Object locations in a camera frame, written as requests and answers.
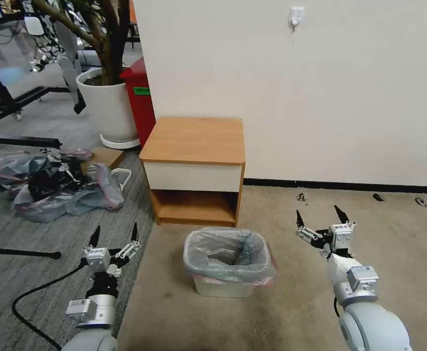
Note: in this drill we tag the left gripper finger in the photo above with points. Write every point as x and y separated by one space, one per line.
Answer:
95 237
134 234

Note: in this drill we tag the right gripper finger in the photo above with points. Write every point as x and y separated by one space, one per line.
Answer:
341 215
300 221

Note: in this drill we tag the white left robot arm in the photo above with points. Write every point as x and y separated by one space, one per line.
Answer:
93 310

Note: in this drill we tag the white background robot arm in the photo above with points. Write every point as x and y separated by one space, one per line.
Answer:
71 69

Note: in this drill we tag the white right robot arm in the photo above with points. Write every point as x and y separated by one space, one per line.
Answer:
367 314

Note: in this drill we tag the crumpled black plastic bag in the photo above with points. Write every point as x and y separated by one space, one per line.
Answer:
47 179

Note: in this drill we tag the translucent grey garbage bag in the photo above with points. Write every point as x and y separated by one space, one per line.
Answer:
231 268

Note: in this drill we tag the white plastic trash can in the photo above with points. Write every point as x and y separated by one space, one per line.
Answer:
221 287

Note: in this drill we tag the small black floor clip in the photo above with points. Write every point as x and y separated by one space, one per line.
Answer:
301 197
378 197
420 202

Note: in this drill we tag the black baseboard strip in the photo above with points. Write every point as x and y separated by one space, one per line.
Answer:
345 184

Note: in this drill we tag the pile of grey plastic bags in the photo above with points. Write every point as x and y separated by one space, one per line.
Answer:
85 197

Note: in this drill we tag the black metal floor bar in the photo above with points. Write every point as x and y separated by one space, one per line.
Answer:
19 252
19 140

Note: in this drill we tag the flat brown cardboard piece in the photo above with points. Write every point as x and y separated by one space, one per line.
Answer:
107 157

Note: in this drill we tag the white pot saucer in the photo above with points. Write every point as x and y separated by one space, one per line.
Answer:
120 144

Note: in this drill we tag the wooden nightstand with white drawer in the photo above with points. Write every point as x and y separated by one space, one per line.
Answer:
195 139

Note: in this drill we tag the red bin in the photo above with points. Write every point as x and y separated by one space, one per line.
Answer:
142 109

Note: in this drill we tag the white plant pot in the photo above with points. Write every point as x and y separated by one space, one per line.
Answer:
107 106

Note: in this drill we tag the green label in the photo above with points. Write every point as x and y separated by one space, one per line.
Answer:
142 90

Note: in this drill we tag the brown tree trunk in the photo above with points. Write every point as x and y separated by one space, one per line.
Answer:
107 44

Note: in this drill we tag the orange chair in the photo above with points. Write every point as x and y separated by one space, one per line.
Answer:
131 25

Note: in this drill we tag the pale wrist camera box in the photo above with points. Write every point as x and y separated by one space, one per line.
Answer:
340 237
99 260

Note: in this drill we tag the black metal stand frame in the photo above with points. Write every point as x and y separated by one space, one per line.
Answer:
1 95

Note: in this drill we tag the white wall hook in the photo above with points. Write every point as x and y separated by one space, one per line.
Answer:
296 16

